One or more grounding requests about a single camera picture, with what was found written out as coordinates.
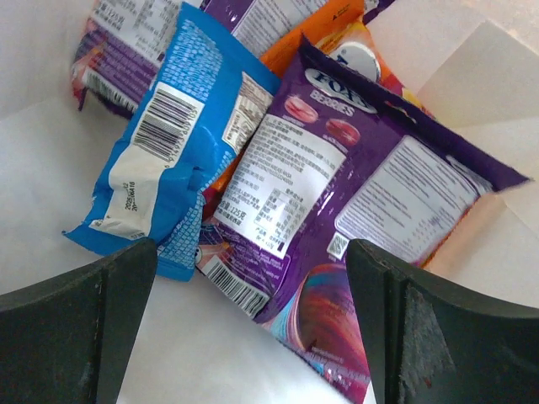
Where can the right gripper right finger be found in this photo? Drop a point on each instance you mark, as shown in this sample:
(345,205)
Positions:
(429,340)

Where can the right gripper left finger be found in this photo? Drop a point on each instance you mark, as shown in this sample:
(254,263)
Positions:
(68,339)

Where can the purple snack packet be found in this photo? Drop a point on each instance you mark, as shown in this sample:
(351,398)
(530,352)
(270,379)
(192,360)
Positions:
(337,157)
(124,43)

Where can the colourful candy packet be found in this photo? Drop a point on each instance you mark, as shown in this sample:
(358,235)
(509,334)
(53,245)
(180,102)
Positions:
(207,100)

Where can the orange Fox's fruits candy bag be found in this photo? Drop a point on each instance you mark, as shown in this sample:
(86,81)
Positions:
(337,42)

